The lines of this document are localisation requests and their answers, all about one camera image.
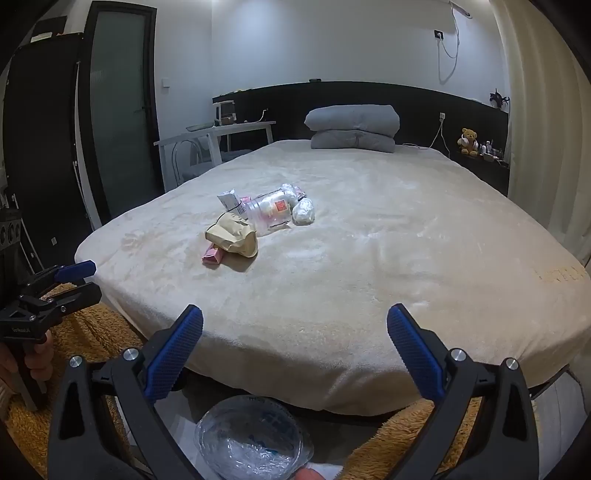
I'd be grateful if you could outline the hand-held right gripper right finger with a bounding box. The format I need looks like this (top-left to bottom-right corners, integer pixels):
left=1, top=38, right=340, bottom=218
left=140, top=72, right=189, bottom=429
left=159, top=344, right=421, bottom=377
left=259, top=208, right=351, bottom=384
left=387, top=304, right=541, bottom=480

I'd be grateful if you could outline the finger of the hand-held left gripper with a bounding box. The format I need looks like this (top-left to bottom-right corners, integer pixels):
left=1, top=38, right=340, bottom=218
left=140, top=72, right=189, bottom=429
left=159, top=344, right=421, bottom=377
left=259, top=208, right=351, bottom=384
left=18, top=282, right=103, bottom=324
left=21, top=260, right=97, bottom=296

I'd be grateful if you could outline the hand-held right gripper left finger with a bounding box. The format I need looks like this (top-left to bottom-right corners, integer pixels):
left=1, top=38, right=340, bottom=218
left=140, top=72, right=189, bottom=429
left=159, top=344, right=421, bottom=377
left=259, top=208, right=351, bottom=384
left=46, top=305, right=204, bottom=480

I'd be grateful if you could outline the bin with clear liner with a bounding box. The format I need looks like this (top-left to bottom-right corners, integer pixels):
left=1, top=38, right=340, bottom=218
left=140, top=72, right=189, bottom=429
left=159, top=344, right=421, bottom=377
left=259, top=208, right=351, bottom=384
left=194, top=394, right=315, bottom=480

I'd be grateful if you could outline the brown paper bag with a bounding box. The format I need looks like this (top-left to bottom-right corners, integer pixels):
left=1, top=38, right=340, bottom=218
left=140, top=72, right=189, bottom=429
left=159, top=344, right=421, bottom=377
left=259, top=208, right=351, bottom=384
left=204, top=217, right=259, bottom=258

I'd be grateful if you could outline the white paper packet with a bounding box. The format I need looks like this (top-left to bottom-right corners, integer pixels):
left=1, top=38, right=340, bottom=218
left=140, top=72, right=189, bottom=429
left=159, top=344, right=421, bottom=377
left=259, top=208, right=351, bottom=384
left=217, top=189, right=252, bottom=216

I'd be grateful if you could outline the white plastic bag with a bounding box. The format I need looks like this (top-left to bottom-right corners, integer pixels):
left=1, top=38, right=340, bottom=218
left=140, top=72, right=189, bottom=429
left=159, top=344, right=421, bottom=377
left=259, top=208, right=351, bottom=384
left=292, top=198, right=316, bottom=226

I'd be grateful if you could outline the person's left hand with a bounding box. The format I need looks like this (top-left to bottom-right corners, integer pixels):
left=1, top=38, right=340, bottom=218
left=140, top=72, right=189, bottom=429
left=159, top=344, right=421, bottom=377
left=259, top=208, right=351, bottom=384
left=0, top=336, right=55, bottom=394

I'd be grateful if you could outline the beige plush bed blanket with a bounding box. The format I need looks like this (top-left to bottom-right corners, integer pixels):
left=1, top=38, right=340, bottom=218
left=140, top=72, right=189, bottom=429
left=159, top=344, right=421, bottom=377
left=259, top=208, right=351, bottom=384
left=74, top=137, right=591, bottom=416

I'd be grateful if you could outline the black wardrobe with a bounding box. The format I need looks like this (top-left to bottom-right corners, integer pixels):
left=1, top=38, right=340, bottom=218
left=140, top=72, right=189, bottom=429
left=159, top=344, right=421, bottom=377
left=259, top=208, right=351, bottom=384
left=0, top=32, right=100, bottom=280

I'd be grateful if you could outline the clear chair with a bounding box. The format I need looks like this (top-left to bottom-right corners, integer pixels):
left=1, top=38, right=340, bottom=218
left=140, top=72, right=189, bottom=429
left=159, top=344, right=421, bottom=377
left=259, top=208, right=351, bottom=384
left=172, top=138, right=209, bottom=186

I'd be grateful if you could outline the frosted glass door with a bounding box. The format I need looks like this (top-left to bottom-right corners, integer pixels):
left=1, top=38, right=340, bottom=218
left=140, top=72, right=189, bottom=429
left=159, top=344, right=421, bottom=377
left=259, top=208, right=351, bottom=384
left=78, top=0, right=165, bottom=228

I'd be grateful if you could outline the black bedside table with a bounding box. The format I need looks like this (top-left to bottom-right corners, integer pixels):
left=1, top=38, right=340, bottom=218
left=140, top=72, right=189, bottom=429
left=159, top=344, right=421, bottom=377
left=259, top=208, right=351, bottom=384
left=450, top=150, right=511, bottom=198

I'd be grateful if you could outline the white desk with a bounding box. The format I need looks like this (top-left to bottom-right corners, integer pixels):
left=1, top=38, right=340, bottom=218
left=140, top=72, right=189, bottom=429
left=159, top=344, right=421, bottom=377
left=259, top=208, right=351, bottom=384
left=154, top=121, right=277, bottom=195

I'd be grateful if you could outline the group of small bottles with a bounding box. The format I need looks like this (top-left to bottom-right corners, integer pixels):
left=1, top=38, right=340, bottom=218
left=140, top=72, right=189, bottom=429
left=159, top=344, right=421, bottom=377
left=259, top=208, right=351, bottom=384
left=479, top=138, right=506, bottom=160

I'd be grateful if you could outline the white kettle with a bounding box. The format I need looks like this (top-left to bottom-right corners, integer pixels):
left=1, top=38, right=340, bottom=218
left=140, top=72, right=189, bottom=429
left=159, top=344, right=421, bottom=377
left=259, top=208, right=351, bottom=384
left=212, top=100, right=239, bottom=127

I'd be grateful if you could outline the grey pillow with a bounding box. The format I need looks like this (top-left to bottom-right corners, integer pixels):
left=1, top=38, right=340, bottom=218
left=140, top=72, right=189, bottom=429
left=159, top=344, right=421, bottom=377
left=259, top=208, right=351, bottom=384
left=310, top=130, right=397, bottom=153

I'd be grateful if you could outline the brown teddy bear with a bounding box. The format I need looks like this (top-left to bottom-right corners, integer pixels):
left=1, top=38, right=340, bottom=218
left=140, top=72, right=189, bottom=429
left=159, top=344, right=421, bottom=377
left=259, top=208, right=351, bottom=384
left=457, top=128, right=481, bottom=156

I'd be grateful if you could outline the grey folded duvet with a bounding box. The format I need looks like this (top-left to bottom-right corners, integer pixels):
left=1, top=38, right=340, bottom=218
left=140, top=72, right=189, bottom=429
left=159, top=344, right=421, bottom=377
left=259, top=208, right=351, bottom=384
left=304, top=104, right=400, bottom=139

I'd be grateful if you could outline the black headboard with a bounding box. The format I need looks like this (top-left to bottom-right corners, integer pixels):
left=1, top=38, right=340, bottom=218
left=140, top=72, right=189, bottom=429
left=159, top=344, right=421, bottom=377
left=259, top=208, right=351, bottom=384
left=212, top=80, right=511, bottom=154

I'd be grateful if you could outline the cream curtain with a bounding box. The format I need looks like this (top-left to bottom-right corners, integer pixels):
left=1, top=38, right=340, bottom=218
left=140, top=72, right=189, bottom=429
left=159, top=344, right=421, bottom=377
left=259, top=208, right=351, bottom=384
left=488, top=0, right=591, bottom=269

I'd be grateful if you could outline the white charger cable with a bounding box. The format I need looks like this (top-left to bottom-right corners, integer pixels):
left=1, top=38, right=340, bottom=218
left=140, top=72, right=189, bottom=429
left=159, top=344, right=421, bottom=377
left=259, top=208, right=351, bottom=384
left=402, top=113, right=451, bottom=155

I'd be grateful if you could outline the white power cable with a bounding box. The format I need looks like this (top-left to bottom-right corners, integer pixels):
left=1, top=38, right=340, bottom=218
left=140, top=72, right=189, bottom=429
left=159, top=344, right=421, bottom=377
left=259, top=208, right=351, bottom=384
left=436, top=7, right=463, bottom=82

